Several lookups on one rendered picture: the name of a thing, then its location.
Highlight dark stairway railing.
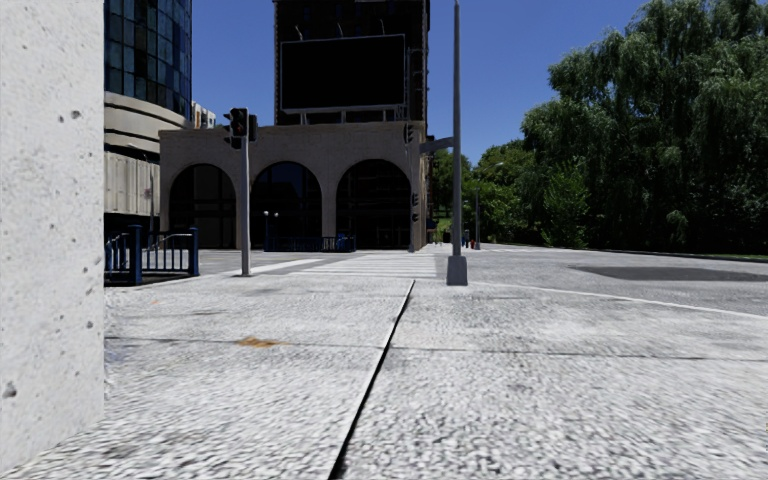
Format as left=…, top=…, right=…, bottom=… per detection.
left=262, top=209, right=358, bottom=253
left=104, top=224, right=200, bottom=287

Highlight grey street lamp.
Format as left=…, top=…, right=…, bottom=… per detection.
left=473, top=160, right=505, bottom=251

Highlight tan brick arched building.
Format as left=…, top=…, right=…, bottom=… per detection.
left=158, top=0, right=434, bottom=252

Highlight grey pole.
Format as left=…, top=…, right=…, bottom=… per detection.
left=445, top=0, right=469, bottom=287

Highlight traffic light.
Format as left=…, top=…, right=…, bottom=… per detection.
left=223, top=107, right=259, bottom=278

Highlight trees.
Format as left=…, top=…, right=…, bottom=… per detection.
left=429, top=0, right=768, bottom=256

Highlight glass tower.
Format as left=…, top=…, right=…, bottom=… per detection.
left=103, top=0, right=217, bottom=241

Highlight pale concrete building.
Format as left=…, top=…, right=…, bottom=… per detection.
left=0, top=0, right=106, bottom=475

